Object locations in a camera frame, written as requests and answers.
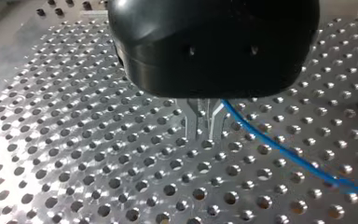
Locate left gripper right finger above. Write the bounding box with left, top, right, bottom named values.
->
left=207, top=99, right=232, bottom=142

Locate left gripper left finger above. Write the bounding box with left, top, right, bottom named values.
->
left=175, top=98, right=205, bottom=141

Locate blue cable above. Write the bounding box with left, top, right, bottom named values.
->
left=219, top=98, right=358, bottom=202

